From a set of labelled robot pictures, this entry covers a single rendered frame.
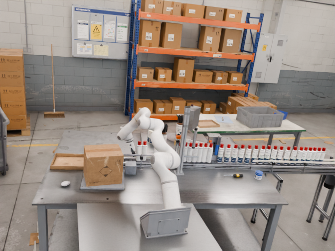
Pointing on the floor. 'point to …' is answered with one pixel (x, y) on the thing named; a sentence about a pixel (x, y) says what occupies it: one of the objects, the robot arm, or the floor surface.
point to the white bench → (238, 130)
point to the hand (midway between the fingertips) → (133, 154)
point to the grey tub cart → (3, 142)
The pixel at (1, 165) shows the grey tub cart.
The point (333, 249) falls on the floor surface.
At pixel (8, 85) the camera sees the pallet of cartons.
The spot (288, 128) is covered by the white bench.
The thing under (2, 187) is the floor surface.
